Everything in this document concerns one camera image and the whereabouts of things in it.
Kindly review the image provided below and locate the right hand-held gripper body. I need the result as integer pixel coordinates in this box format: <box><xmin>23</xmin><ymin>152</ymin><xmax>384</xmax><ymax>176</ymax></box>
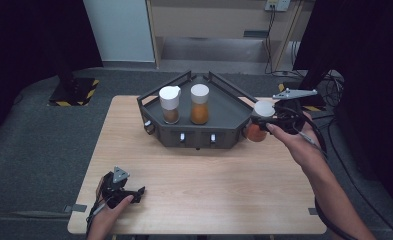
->
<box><xmin>272</xmin><ymin>88</ymin><xmax>319</xmax><ymax>136</ymax></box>

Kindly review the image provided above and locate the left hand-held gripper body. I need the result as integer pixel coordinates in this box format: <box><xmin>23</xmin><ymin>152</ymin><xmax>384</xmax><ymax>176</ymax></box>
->
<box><xmin>98</xmin><ymin>166</ymin><xmax>135</xmax><ymax>209</ymax></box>

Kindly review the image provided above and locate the red spice jar white lid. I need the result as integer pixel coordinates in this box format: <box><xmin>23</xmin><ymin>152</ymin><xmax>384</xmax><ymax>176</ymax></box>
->
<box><xmin>244</xmin><ymin>100</ymin><xmax>277</xmax><ymax>143</ymax></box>

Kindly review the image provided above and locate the dark grey corner rack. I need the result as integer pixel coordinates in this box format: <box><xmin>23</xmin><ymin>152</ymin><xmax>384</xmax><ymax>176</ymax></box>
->
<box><xmin>136</xmin><ymin>69</ymin><xmax>262</xmax><ymax>150</ymax></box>

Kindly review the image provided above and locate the yellow spice jar white lid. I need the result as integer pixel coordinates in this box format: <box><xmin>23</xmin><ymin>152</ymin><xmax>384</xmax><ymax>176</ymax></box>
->
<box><xmin>189</xmin><ymin>83</ymin><xmax>211</xmax><ymax>126</ymax></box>

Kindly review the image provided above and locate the brown spice jar white lid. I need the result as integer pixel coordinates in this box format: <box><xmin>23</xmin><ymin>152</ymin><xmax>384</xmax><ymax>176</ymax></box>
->
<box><xmin>158</xmin><ymin>85</ymin><xmax>182</xmax><ymax>126</ymax></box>

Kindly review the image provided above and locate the person's left hand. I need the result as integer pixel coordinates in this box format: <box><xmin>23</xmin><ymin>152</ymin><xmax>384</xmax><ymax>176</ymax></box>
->
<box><xmin>90</xmin><ymin>194</ymin><xmax>135</xmax><ymax>229</ymax></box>

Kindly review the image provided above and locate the person's right hand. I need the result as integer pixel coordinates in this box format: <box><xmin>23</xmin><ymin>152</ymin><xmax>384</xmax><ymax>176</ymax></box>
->
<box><xmin>266</xmin><ymin>112</ymin><xmax>325</xmax><ymax>170</ymax></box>

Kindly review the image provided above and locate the black stand with striped base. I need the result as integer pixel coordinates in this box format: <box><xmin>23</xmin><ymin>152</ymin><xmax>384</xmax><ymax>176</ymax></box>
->
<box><xmin>48</xmin><ymin>49</ymin><xmax>100</xmax><ymax>107</ymax></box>
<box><xmin>278</xmin><ymin>49</ymin><xmax>335</xmax><ymax>112</ymax></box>

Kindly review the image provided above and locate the grey shelf label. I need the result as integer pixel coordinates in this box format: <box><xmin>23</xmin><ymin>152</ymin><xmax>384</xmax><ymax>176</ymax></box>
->
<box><xmin>243</xmin><ymin>30</ymin><xmax>270</xmax><ymax>39</ymax></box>

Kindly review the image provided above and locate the black curtain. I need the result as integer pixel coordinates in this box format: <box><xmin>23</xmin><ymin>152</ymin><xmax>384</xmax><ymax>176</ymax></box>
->
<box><xmin>292</xmin><ymin>0</ymin><xmax>393</xmax><ymax>209</ymax></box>
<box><xmin>0</xmin><ymin>0</ymin><xmax>104</xmax><ymax>148</ymax></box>

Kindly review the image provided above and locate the white panel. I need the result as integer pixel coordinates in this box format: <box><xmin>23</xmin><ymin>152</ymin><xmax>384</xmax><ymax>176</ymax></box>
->
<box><xmin>83</xmin><ymin>0</ymin><xmax>156</xmax><ymax>63</ymax></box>

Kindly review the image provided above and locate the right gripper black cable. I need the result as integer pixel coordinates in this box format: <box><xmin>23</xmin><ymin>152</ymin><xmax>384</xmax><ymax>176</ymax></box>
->
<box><xmin>277</xmin><ymin>105</ymin><xmax>352</xmax><ymax>240</ymax></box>

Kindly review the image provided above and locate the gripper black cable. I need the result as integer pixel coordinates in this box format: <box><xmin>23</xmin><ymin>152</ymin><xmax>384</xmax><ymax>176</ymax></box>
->
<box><xmin>85</xmin><ymin>196</ymin><xmax>107</xmax><ymax>236</ymax></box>
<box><xmin>277</xmin><ymin>105</ymin><xmax>352</xmax><ymax>240</ymax></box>

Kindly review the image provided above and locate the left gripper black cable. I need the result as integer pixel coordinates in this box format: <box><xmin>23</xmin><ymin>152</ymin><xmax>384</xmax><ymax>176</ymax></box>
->
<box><xmin>85</xmin><ymin>196</ymin><xmax>107</xmax><ymax>236</ymax></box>

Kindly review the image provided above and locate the black cable bundle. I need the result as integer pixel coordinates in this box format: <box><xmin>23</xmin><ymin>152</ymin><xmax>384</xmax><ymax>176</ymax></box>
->
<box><xmin>322</xmin><ymin>69</ymin><xmax>346</xmax><ymax>108</ymax></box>

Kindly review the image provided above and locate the black socket cable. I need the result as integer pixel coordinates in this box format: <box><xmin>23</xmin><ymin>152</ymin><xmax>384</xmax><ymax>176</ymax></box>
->
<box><xmin>264</xmin><ymin>9</ymin><xmax>277</xmax><ymax>75</ymax></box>

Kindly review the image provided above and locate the black floor cable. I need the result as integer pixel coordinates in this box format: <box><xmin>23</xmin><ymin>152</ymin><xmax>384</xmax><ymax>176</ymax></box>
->
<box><xmin>312</xmin><ymin>114</ymin><xmax>393</xmax><ymax>240</ymax></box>

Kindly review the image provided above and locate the white wall socket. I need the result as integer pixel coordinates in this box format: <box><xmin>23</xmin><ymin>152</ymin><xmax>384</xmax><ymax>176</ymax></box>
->
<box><xmin>264</xmin><ymin>0</ymin><xmax>291</xmax><ymax>12</ymax></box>

